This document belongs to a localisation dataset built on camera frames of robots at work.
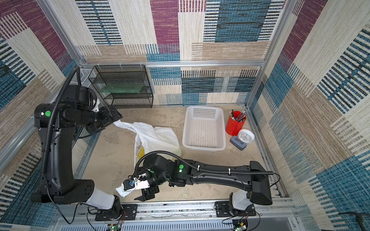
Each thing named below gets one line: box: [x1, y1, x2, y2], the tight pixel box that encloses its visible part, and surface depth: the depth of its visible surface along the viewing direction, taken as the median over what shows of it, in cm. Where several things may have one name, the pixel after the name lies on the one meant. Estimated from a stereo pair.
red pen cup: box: [225, 110, 247, 137], surface depth 99 cm
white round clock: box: [229, 128, 255, 151], surface depth 98 cm
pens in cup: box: [229, 109, 247, 123], surface depth 98 cm
